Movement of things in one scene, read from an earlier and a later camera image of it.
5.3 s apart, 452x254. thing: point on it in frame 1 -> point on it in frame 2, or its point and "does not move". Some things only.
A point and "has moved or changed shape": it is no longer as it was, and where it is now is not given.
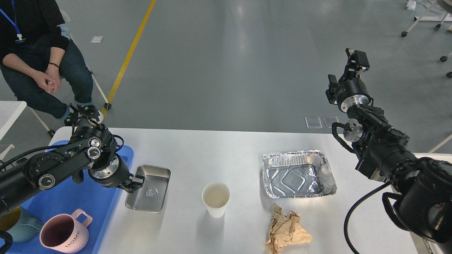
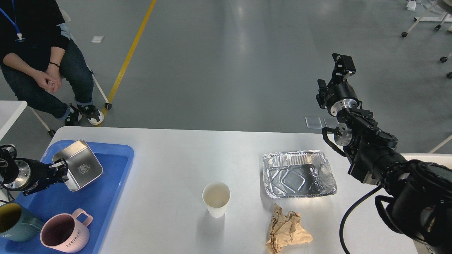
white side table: [10, 111] does not move
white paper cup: [215, 196] does not move
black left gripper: [115, 174] -> [33, 176]
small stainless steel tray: [149, 198] has moved or changed shape
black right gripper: [351, 92] -> [341, 96]
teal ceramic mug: [23, 225] does not move
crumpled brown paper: [285, 230] does not move
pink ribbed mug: [65, 233] does not move
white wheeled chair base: [424, 18] does not move
